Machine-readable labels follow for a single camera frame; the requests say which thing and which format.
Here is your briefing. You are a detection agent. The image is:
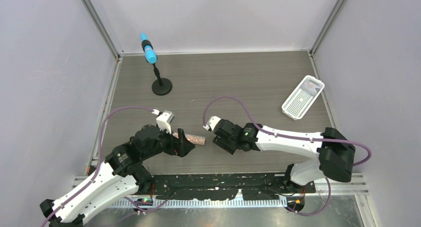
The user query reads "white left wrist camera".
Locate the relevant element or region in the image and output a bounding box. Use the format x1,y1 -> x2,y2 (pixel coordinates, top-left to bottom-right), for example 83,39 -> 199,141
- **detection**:
152,109 -> 175,134

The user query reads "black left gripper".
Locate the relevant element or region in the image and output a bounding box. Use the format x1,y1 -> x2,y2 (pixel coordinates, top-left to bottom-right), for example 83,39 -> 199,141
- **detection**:
142,123 -> 195,159

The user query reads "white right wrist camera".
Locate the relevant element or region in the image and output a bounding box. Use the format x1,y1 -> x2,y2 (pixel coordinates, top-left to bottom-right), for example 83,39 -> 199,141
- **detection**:
203,116 -> 221,132

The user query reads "white perforated plastic basket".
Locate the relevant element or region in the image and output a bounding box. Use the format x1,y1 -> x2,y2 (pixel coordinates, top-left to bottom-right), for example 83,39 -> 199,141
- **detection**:
281,75 -> 325,121

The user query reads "aluminium frame rail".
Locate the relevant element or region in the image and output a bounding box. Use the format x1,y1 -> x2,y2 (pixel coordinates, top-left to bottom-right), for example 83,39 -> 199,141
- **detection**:
72,172 -> 370,198

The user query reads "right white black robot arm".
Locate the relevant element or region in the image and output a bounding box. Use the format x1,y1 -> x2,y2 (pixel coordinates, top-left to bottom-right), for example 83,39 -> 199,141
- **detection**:
204,116 -> 355,193

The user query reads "blue microphone on black stand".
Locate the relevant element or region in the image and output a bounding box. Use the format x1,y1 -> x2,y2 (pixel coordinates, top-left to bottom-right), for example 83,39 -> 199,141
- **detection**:
140,33 -> 173,96

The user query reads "glittery sequin tube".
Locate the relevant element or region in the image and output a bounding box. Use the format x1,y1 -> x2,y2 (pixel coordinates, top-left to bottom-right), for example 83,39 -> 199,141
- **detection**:
171,132 -> 206,146

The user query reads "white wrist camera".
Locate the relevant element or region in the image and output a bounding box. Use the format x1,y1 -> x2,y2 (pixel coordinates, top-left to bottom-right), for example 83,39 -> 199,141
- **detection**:
203,116 -> 221,132
152,109 -> 175,134

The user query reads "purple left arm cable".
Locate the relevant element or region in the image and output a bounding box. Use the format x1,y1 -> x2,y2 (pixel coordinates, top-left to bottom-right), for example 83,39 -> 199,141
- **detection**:
39,106 -> 173,227

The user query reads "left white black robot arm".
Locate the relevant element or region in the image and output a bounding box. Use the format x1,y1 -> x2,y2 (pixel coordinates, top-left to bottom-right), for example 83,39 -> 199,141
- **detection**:
40,125 -> 195,227

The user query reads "white slotted cable duct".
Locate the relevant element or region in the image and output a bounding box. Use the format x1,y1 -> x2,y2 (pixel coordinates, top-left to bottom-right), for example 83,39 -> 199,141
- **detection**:
108,197 -> 290,209

